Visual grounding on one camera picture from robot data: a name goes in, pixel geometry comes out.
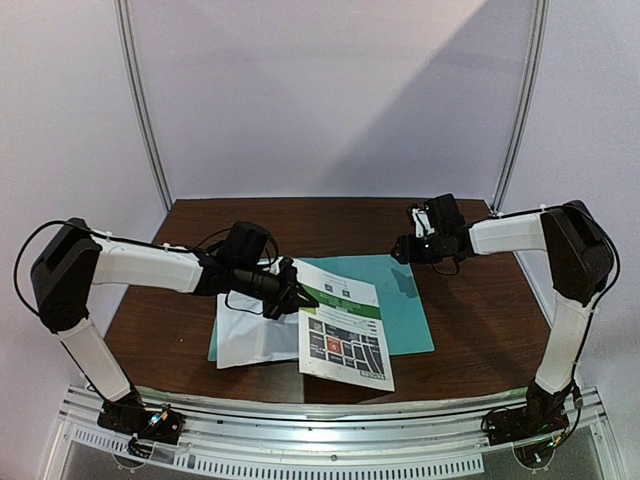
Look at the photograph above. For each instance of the right aluminium wall post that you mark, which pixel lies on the right aluminium wall post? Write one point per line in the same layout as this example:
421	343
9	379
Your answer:
525	98

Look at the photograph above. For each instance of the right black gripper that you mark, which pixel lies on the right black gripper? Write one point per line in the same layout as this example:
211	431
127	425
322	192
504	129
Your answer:
412	247

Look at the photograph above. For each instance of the aluminium wall post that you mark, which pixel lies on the aluminium wall post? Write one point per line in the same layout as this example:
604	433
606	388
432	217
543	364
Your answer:
525	98
140	104

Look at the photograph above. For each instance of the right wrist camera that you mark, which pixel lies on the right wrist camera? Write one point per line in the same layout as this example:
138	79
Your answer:
419	219

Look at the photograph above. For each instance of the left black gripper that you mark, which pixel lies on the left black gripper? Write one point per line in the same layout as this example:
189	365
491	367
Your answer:
292	296

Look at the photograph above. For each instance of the teal file folder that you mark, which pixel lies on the teal file folder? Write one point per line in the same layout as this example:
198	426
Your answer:
405	322

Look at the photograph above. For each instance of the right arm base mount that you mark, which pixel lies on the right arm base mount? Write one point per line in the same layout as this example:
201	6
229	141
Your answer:
543	413

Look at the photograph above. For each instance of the left aluminium wall post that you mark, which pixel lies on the left aluminium wall post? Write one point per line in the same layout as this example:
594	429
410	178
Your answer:
140	104

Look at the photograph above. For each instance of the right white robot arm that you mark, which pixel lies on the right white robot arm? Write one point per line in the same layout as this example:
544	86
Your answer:
578	253

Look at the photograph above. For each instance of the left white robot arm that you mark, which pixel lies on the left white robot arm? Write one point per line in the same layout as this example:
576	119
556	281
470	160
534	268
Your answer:
78	258

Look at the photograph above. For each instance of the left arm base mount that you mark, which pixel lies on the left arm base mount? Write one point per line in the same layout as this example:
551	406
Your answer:
145	424

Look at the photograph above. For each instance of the white printed paper sheet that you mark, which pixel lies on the white printed paper sheet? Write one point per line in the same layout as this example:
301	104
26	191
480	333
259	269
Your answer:
242	336

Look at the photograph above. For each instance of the aluminium mounting rail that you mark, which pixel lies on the aluminium mounting rail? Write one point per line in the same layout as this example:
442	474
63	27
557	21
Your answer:
235	439

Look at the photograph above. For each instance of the colourful printed leaflet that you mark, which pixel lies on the colourful printed leaflet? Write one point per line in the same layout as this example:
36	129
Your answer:
342	339

